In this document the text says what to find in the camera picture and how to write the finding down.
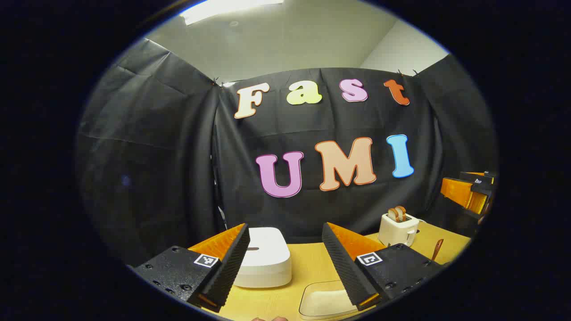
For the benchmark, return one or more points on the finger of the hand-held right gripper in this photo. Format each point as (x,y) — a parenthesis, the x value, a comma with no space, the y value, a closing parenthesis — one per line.
(464,194)

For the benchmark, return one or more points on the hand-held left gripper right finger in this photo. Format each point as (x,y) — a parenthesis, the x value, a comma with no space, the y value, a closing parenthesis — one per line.
(343,267)

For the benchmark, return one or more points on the toasted bread slice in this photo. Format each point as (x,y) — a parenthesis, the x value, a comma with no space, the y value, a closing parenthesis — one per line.
(402,212)
(392,215)

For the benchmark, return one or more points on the white rice cooker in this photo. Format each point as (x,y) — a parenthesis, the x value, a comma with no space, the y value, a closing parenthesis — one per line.
(267,256)

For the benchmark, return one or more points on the brown wooden spoon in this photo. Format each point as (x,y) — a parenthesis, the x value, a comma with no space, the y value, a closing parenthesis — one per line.
(437,248)

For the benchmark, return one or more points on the black backdrop cloth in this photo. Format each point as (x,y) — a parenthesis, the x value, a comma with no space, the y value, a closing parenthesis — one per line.
(156,156)

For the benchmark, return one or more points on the clear plastic box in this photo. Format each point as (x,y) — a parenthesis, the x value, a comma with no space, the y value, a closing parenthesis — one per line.
(308,307)

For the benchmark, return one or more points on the white toaster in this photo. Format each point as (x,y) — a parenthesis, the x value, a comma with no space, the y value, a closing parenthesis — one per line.
(395,232)

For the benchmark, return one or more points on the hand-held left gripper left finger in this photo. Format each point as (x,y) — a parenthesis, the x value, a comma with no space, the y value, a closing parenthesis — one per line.
(229,267)

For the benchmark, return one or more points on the ceiling light panel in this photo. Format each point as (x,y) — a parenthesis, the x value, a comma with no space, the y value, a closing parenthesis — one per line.
(223,9)

